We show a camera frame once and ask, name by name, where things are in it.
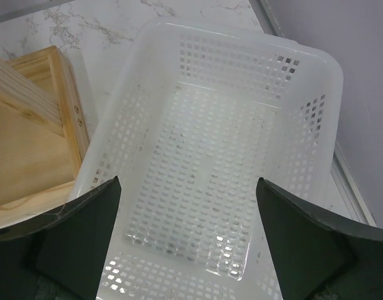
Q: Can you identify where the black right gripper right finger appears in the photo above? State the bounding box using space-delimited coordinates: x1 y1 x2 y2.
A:
256 178 383 299

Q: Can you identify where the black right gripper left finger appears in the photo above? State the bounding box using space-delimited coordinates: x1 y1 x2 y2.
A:
0 177 121 299

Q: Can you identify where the wooden clothes rack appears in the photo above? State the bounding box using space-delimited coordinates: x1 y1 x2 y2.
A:
0 46 90 229

